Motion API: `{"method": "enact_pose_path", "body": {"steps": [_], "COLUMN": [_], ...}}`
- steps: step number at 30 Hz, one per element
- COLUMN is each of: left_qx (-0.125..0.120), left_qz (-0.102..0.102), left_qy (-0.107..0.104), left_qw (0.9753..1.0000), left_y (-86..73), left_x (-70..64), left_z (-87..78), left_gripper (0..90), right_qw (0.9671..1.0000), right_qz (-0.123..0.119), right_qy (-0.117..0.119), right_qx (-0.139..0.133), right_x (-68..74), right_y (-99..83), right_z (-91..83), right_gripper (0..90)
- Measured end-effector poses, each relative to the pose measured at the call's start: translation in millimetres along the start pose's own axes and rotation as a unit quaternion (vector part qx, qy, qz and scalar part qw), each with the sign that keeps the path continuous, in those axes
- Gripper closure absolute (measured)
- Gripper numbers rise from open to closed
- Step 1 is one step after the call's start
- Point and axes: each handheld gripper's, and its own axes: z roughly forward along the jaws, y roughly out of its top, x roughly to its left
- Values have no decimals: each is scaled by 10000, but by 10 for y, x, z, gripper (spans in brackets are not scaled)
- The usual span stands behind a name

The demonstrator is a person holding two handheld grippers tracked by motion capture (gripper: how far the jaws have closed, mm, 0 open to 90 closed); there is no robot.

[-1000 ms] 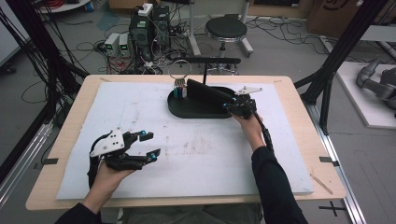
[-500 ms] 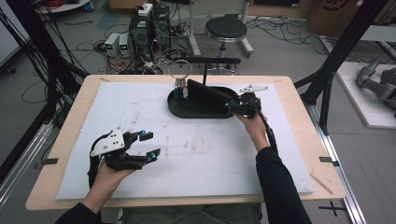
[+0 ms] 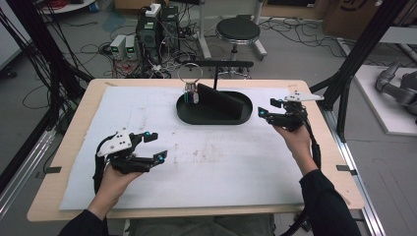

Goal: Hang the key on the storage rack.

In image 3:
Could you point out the white metal stand leg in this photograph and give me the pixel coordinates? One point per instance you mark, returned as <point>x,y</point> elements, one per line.
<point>204,39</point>
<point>260,46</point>

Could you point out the aluminium rail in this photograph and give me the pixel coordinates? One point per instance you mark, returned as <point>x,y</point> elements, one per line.
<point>23,173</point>
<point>360,183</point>

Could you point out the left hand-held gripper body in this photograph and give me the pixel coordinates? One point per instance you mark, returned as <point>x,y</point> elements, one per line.
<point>114,144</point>

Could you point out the black tape piece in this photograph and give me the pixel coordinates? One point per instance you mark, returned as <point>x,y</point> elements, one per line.
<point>345,168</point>
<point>50,170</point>

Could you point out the black metal frame stand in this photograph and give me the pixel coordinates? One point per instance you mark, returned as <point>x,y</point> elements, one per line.
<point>39,49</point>
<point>360,52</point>

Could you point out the white foam mat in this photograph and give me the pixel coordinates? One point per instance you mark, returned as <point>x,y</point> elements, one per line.
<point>196,177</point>

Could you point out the white round table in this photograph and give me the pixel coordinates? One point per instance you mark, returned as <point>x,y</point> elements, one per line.
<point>69,6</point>

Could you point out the black computer tower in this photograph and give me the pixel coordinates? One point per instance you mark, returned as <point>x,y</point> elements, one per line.
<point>169,26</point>
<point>147,39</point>

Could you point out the person's left hand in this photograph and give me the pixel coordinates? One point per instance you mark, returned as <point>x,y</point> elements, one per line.
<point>113,187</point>

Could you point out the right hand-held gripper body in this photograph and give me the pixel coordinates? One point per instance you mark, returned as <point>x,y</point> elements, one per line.
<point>290,118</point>

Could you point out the black key stand with tray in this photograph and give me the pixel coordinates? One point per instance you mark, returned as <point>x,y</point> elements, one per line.
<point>209,119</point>

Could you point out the brown cardboard box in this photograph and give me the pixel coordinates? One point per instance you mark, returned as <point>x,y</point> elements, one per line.
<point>350,16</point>

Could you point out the black round stool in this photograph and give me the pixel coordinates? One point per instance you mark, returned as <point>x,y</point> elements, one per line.
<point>237,29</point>

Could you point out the white platform board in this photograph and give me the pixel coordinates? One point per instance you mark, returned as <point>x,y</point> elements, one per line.
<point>377,108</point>

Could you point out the person's right hand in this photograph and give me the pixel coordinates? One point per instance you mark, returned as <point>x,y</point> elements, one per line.
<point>296,141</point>

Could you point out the white power supply unit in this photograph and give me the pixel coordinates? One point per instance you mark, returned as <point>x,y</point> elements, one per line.
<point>130,47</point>
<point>117,46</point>

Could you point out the black case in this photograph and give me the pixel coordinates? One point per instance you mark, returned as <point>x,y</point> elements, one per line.
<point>219,100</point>

